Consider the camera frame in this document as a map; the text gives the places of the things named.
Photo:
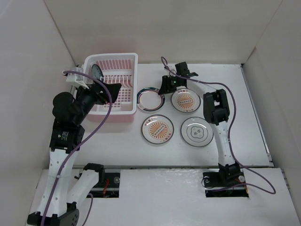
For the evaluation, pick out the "white grey pattern plate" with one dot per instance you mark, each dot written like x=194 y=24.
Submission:
x=197 y=132

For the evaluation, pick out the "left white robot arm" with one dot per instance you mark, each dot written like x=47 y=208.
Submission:
x=59 y=205

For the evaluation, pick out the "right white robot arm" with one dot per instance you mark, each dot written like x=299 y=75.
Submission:
x=216 y=112

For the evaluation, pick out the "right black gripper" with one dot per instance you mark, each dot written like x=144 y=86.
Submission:
x=165 y=86

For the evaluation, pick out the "orange sunburst plate upper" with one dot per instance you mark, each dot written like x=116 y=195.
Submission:
x=185 y=101

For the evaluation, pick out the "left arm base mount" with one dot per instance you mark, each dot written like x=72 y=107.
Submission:
x=109 y=188

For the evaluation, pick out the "pink white dish rack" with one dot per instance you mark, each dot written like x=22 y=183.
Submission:
x=118 y=68

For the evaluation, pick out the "orange sunburst plate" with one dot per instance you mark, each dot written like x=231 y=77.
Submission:
x=185 y=101
x=157 y=129

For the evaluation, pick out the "blue patterned small plate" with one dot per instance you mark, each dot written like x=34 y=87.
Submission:
x=97 y=73

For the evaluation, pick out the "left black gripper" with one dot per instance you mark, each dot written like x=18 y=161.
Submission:
x=95 y=90

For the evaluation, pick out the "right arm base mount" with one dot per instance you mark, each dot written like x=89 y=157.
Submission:
x=216 y=188

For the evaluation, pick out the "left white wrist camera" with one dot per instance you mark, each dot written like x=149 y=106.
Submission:
x=76 y=80

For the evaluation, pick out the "orange sunburst plate lower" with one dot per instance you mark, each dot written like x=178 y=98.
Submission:
x=157 y=129

